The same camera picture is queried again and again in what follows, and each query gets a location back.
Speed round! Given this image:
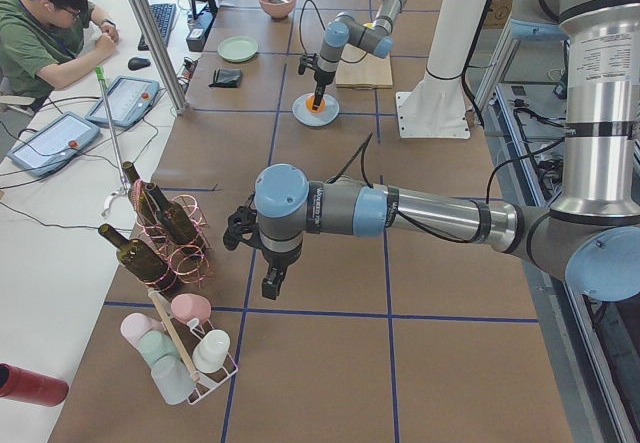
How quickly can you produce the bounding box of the pink bowl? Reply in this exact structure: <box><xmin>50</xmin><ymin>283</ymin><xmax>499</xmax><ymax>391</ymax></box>
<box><xmin>258</xmin><ymin>0</ymin><xmax>297</xmax><ymax>19</ymax></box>

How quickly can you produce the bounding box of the middle brown wine bottle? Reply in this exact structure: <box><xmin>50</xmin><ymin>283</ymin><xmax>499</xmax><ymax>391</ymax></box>
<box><xmin>145</xmin><ymin>183</ymin><xmax>203</xmax><ymax>247</ymax></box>

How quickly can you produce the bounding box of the black computer mouse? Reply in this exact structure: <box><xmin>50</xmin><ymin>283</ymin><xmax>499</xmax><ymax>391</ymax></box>
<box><xmin>127</xmin><ymin>57</ymin><xmax>151</xmax><ymax>71</ymax></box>

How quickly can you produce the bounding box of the mint green cup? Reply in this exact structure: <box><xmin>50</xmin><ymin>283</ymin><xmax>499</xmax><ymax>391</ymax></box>
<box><xmin>135</xmin><ymin>330</ymin><xmax>180</xmax><ymax>367</ymax></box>

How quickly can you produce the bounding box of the wooden cutting board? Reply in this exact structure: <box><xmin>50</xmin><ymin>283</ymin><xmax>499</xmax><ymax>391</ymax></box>
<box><xmin>335</xmin><ymin>44</ymin><xmax>393</xmax><ymax>89</ymax></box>

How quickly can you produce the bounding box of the back brown wine bottle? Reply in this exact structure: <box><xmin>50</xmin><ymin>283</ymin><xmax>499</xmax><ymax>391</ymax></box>
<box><xmin>121</xmin><ymin>161</ymin><xmax>154</xmax><ymax>225</ymax></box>

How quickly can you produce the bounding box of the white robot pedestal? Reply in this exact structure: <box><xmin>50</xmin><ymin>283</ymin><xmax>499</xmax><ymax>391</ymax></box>
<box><xmin>396</xmin><ymin>0</ymin><xmax>487</xmax><ymax>139</ymax></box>

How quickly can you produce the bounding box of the blue teach pendant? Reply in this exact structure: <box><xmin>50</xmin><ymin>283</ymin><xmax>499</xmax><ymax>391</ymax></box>
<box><xmin>8</xmin><ymin>112</ymin><xmax>100</xmax><ymax>177</ymax></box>
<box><xmin>99</xmin><ymin>76</ymin><xmax>160</xmax><ymax>128</ymax></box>

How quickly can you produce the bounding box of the pale pink cup left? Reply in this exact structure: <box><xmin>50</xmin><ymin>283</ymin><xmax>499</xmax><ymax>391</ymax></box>
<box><xmin>120</xmin><ymin>313</ymin><xmax>165</xmax><ymax>349</ymax></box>

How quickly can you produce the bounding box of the black folded cloth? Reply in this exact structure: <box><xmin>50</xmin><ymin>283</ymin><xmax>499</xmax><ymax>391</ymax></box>
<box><xmin>209</xmin><ymin>68</ymin><xmax>243</xmax><ymax>88</ymax></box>

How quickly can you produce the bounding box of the wooden rack handle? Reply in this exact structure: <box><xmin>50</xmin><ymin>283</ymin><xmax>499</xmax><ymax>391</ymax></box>
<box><xmin>148</xmin><ymin>290</ymin><xmax>200</xmax><ymax>382</ymax></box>

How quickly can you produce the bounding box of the green plate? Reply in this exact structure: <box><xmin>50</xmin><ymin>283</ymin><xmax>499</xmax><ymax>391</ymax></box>
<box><xmin>217</xmin><ymin>36</ymin><xmax>259</xmax><ymax>63</ymax></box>

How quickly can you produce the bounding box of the black keyboard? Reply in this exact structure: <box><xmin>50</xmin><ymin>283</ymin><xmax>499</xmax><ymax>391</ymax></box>
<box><xmin>149</xmin><ymin>3</ymin><xmax>177</xmax><ymax>46</ymax></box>

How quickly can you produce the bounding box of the red cylinder bottle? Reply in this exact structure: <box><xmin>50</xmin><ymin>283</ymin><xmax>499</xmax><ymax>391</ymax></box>
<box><xmin>1</xmin><ymin>363</ymin><xmax>69</xmax><ymax>407</ymax></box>

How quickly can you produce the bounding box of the white cup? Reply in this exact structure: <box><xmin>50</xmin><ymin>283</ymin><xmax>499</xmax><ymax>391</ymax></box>
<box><xmin>192</xmin><ymin>329</ymin><xmax>230</xmax><ymax>373</ymax></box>

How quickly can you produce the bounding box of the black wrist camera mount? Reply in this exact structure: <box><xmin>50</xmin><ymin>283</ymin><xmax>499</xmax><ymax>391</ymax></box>
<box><xmin>223</xmin><ymin>206</ymin><xmax>260</xmax><ymax>251</ymax></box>

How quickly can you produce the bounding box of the far blue teach pendant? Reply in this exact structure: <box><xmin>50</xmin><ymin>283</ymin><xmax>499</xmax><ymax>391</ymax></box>
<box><xmin>99</xmin><ymin>76</ymin><xmax>160</xmax><ymax>128</ymax></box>

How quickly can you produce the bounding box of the metal pole green tip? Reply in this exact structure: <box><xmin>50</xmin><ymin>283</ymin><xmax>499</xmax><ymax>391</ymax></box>
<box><xmin>95</xmin><ymin>66</ymin><xmax>130</xmax><ymax>219</ymax></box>

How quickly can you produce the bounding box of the light blue cup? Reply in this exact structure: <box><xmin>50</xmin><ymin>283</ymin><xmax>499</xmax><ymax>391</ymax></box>
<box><xmin>151</xmin><ymin>355</ymin><xmax>196</xmax><ymax>405</ymax></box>

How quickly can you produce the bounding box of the pink wire bottle rack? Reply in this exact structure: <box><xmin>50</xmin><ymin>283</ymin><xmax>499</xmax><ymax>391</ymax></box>
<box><xmin>137</xmin><ymin>188</ymin><xmax>211</xmax><ymax>288</ymax></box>

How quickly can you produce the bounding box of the near blue teach pendant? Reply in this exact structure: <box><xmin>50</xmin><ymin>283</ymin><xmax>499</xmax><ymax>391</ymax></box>
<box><xmin>8</xmin><ymin>112</ymin><xmax>100</xmax><ymax>177</ymax></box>

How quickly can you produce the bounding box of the orange fruit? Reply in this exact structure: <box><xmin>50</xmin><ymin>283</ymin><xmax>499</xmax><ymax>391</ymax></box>
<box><xmin>305</xmin><ymin>95</ymin><xmax>326</xmax><ymax>114</ymax></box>

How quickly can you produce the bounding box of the light blue plate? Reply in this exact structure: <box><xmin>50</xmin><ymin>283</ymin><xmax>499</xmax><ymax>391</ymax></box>
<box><xmin>292</xmin><ymin>93</ymin><xmax>340</xmax><ymax>128</ymax></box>

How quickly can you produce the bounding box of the aluminium frame post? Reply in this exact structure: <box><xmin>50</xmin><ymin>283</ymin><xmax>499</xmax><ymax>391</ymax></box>
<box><xmin>128</xmin><ymin>0</ymin><xmax>188</xmax><ymax>115</ymax></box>

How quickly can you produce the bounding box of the seated man green shirt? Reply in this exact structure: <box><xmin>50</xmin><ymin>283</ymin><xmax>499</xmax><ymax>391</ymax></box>
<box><xmin>1</xmin><ymin>0</ymin><xmax>120</xmax><ymax>112</ymax></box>

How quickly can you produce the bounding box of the white wire cup rack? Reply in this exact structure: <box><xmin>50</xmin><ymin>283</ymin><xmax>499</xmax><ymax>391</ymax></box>
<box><xmin>157</xmin><ymin>291</ymin><xmax>238</xmax><ymax>406</ymax></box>

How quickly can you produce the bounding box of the pink cup upper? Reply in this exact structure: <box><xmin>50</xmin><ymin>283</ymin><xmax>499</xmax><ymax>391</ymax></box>
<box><xmin>171</xmin><ymin>293</ymin><xmax>211</xmax><ymax>324</ymax></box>

